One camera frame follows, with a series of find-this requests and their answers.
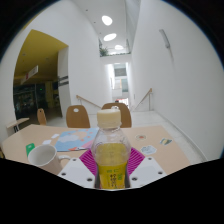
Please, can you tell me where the wooden stair handrail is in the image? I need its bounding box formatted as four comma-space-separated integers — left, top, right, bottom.
75, 94, 102, 110
132, 87, 154, 112

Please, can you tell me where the white ceramic mug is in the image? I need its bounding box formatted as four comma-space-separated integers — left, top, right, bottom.
27, 143, 72, 176

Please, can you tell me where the pale blue hexagonal sticker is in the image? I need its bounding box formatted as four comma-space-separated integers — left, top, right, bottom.
139, 144, 158, 156

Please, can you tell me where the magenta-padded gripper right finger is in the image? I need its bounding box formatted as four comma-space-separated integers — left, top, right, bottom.
125, 146, 167, 189

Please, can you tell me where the dark shop shelf unit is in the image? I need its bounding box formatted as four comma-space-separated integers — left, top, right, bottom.
13, 82, 54, 120

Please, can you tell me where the small green box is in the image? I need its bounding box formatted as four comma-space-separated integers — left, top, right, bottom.
25, 142, 36, 158

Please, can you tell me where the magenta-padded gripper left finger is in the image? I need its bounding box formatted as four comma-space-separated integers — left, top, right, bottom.
57, 148, 100, 189

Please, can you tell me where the group of round ceiling lights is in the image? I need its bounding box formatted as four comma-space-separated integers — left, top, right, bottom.
100, 14, 125, 52

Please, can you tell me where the dark wall sign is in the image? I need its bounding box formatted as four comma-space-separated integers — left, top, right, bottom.
58, 75, 70, 88

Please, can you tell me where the light blue printed placemat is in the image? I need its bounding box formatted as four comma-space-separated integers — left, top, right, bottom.
54, 126, 100, 153

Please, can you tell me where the small wooden table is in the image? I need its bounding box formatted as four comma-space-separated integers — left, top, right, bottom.
5, 117, 30, 134

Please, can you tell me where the wooden chair with round hole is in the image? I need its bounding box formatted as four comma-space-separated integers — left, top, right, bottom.
65, 104, 91, 129
36, 107, 48, 126
100, 102, 133, 129

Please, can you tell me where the green potted plant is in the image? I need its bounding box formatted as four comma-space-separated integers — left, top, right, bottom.
98, 46, 109, 58

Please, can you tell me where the round orange-centred sticker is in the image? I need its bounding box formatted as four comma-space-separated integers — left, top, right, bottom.
134, 133, 148, 142

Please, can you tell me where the clear bottle with yellow drink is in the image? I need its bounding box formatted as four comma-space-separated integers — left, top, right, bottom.
90, 108, 132, 190

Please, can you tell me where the white hanging sign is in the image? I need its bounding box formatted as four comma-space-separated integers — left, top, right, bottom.
20, 65, 39, 85

